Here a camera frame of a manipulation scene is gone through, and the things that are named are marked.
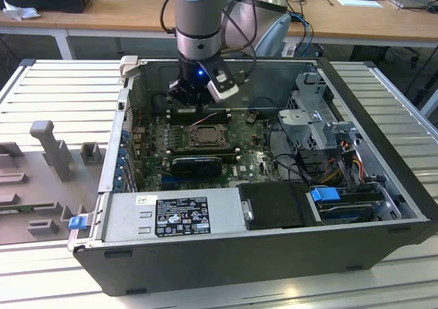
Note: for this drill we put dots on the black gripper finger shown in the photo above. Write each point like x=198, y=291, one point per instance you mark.
x=205, y=98
x=181, y=93

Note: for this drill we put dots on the silver square CPU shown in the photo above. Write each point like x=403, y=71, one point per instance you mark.
x=208, y=135

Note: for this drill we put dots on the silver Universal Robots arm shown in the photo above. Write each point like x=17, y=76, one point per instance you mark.
x=196, y=14

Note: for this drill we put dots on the black RAM slot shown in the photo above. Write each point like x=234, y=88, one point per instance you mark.
x=205, y=150
x=178, y=114
x=178, y=122
x=178, y=118
x=178, y=111
x=229, y=156

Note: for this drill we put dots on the black plastic bay cover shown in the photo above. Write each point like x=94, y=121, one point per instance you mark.
x=273, y=206

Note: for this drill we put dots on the silver coin cell battery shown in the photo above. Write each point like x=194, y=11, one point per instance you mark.
x=251, y=119

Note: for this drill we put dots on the black graphics card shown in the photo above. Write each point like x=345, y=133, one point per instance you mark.
x=196, y=166

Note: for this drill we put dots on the green motherboard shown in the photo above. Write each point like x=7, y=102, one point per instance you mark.
x=253, y=151

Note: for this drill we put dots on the pale blue teach pendant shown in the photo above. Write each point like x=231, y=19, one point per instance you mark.
x=277, y=31

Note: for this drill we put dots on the wooden desk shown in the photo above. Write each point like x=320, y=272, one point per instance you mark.
x=119, y=7

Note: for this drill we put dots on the silver metal drive cage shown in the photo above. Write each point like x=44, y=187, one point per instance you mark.
x=308, y=120

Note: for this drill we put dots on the silver power supply with label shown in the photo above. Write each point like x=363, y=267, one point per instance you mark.
x=123, y=216

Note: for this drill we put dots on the blue disk carrier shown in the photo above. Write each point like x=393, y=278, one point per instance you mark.
x=325, y=194

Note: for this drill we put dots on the grey parts rack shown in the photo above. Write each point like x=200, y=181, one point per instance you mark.
x=51, y=185

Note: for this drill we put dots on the blue plastic case latch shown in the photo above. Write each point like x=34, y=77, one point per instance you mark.
x=77, y=222

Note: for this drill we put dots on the black open PC case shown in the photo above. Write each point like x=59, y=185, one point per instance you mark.
x=205, y=268

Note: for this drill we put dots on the crumpled white paper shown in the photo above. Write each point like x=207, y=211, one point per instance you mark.
x=20, y=11

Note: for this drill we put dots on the white paper sheet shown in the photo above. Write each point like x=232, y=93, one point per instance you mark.
x=359, y=2

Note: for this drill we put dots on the hard disk drive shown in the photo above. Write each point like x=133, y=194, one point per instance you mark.
x=345, y=213

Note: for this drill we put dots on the green RAM stick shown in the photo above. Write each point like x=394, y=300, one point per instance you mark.
x=20, y=210

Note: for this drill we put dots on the grey tablet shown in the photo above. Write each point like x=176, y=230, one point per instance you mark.
x=409, y=1

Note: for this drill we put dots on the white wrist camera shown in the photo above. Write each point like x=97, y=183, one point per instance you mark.
x=224, y=88

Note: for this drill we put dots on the CPU socket with metal frame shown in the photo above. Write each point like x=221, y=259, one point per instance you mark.
x=222, y=146

